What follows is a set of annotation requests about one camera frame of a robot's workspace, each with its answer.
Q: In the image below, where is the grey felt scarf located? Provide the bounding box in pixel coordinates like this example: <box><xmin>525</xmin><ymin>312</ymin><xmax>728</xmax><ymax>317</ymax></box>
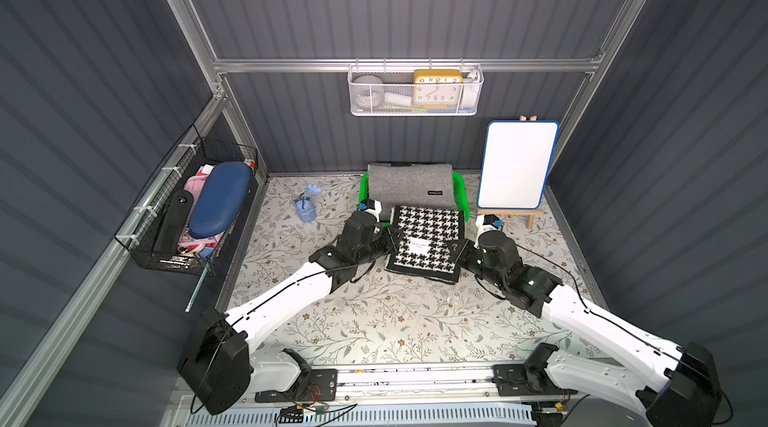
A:
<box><xmin>368</xmin><ymin>164</ymin><xmax>456</xmax><ymax>214</ymax></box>

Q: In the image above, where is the yellow alarm clock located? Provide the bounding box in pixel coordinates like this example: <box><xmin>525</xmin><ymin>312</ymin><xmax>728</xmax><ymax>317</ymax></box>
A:
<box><xmin>412</xmin><ymin>69</ymin><xmax>464</xmax><ymax>110</ymax></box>

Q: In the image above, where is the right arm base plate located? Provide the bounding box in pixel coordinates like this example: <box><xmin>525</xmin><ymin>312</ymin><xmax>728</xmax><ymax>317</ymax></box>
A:
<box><xmin>491</xmin><ymin>363</ymin><xmax>572</xmax><ymax>398</ymax></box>

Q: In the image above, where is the pink item in basket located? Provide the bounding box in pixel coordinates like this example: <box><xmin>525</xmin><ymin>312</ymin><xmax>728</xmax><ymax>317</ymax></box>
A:
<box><xmin>176</xmin><ymin>164</ymin><xmax>222</xmax><ymax>257</ymax></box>

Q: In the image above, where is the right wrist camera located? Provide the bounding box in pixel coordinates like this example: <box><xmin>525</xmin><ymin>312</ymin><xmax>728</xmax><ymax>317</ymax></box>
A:
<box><xmin>475</xmin><ymin>214</ymin><xmax>503</xmax><ymax>237</ymax></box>

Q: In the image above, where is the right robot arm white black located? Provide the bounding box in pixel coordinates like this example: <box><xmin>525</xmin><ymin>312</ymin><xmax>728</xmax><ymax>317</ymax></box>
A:
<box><xmin>448</xmin><ymin>230</ymin><xmax>730</xmax><ymax>426</ymax></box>

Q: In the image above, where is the white board blue frame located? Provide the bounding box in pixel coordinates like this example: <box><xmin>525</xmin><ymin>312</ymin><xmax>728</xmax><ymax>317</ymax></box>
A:
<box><xmin>476</xmin><ymin>120</ymin><xmax>560</xmax><ymax>211</ymax></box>

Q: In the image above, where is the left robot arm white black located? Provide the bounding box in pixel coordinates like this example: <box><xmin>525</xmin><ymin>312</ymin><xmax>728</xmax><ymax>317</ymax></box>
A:
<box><xmin>177</xmin><ymin>211</ymin><xmax>403</xmax><ymax>415</ymax></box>

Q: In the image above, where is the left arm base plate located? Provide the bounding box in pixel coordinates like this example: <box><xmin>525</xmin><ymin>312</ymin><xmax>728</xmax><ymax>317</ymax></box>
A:
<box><xmin>254</xmin><ymin>369</ymin><xmax>339</xmax><ymax>404</ymax></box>

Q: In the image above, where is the white wire wall basket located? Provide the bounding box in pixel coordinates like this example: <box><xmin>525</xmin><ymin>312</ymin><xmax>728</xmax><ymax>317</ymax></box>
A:
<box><xmin>347</xmin><ymin>64</ymin><xmax>485</xmax><ymax>117</ymax></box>

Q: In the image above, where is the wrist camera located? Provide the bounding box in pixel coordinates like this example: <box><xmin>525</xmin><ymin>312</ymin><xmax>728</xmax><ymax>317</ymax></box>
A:
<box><xmin>359</xmin><ymin>199</ymin><xmax>383</xmax><ymax>222</ymax></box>
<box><xmin>475</xmin><ymin>214</ymin><xmax>503</xmax><ymax>237</ymax></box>

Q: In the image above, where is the black wire side basket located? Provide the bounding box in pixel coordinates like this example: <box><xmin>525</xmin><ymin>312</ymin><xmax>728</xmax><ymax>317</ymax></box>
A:
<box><xmin>116</xmin><ymin>127</ymin><xmax>259</xmax><ymax>276</ymax></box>

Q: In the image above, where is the black white houndstooth scarf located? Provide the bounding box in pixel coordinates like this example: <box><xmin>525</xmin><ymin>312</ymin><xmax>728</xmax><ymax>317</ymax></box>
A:
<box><xmin>386</xmin><ymin>206</ymin><xmax>465</xmax><ymax>285</ymax></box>

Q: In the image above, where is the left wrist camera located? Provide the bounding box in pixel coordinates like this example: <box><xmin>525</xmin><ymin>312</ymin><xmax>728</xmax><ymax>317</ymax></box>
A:
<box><xmin>359</xmin><ymin>199</ymin><xmax>383</xmax><ymax>222</ymax></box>

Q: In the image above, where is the blue oval case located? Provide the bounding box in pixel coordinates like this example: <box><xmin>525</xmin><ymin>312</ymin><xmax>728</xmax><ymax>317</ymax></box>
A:
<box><xmin>188</xmin><ymin>162</ymin><xmax>253</xmax><ymax>239</ymax></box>

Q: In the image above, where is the green plastic basket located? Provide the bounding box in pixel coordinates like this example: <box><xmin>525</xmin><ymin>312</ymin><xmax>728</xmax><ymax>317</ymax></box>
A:
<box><xmin>358</xmin><ymin>171</ymin><xmax>471</xmax><ymax>222</ymax></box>

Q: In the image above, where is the light blue spray bottle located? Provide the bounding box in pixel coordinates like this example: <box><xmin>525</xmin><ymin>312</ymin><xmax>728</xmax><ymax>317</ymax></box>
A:
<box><xmin>294</xmin><ymin>184</ymin><xmax>322</xmax><ymax>224</ymax></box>

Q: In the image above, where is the white tape roll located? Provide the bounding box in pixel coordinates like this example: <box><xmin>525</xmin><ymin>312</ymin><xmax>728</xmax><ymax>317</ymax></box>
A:
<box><xmin>350</xmin><ymin>75</ymin><xmax>384</xmax><ymax>111</ymax></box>

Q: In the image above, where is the aluminium front rail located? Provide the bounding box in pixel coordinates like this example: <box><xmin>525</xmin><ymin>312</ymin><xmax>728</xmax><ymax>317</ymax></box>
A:
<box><xmin>173</xmin><ymin>357</ymin><xmax>601</xmax><ymax>410</ymax></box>

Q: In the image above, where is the black remote in basket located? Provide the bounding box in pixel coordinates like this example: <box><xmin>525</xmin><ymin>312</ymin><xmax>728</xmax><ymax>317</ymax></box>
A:
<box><xmin>152</xmin><ymin>190</ymin><xmax>193</xmax><ymax>260</ymax></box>

